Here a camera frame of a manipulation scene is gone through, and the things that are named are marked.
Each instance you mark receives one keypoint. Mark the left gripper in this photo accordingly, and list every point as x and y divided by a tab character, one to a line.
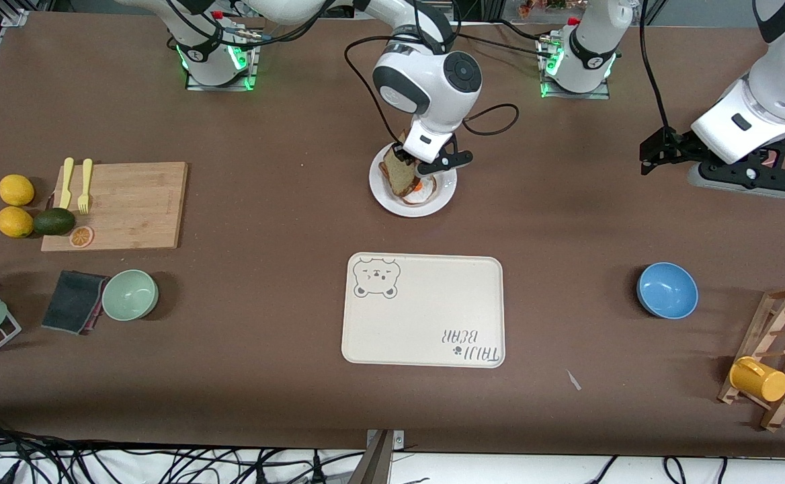
676	148

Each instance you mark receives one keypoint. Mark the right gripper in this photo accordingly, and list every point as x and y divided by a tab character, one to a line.
404	156

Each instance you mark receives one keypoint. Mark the fried egg toy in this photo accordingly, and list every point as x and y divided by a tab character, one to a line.
425	193

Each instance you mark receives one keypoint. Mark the white round plate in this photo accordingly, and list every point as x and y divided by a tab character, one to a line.
399	205

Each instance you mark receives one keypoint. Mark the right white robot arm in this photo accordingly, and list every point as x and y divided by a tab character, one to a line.
433	74

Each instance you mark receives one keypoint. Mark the blue bowl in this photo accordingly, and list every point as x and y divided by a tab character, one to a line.
668	290

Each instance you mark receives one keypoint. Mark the cream bear print tray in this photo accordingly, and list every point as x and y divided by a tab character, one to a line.
426	316

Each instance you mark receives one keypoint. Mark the yellow mug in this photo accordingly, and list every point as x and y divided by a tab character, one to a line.
759	380

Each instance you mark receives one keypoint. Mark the grey tape scrap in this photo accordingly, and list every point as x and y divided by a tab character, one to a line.
573	380

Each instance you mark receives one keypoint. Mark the wooden cutting board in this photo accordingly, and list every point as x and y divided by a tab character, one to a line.
137	208

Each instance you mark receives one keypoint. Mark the pale green bowl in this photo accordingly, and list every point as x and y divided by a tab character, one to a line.
130	294

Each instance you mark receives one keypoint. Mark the yellow plastic fork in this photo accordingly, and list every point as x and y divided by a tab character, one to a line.
85	185

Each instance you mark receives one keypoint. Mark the orange slice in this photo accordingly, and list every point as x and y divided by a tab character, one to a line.
81	236

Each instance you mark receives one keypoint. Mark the yellow plastic knife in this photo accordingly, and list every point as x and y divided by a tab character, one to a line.
66	181

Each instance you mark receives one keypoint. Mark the dark green avocado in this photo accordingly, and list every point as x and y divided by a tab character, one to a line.
54	222

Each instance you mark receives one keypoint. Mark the dark grey sponge cloth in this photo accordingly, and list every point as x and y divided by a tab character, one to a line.
73	302

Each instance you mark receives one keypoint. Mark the yellow lemon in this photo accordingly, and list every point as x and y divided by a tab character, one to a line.
14	222
16	189

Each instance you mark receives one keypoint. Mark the short aluminium corner profile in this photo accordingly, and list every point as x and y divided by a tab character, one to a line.
15	19

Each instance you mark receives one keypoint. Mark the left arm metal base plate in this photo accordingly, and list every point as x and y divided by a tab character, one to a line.
577	96

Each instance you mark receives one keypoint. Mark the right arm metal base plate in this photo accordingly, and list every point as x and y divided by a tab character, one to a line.
256	64

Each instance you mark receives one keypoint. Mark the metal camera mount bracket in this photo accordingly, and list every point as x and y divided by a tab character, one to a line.
379	464

